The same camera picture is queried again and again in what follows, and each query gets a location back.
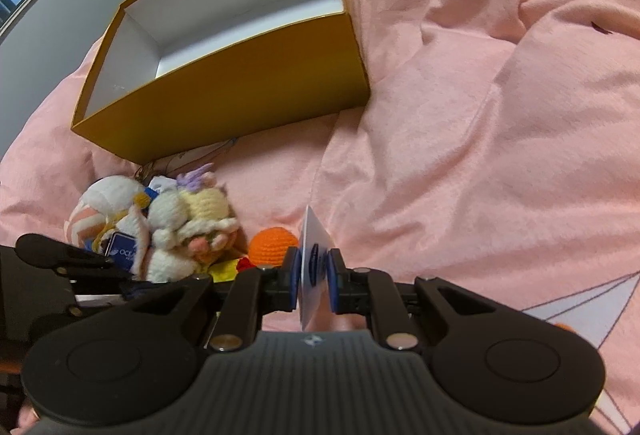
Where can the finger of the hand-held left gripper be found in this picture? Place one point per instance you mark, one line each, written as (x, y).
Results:
(100, 287)
(50, 251)

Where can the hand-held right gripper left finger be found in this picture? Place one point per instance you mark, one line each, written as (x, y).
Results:
(292, 275)

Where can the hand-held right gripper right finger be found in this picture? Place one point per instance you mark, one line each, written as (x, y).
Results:
(334, 280)

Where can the orange crochet ball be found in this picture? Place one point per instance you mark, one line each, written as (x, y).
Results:
(272, 245)

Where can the blue paper tag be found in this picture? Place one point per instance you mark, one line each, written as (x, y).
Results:
(122, 255)

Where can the white card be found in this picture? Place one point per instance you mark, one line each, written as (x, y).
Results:
(315, 230)

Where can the pink striped white plush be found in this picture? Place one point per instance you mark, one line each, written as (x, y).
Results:
(105, 200)

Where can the small blue white toy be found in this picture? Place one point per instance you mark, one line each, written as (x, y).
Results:
(147, 195)

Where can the cream crochet doll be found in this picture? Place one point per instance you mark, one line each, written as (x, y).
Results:
(207, 205)

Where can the orange cardboard box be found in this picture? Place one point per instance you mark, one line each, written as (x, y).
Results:
(225, 105)

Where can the anime art card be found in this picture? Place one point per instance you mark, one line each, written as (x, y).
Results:
(200, 157)

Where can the pink printed blanket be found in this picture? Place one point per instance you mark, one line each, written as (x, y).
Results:
(475, 115)

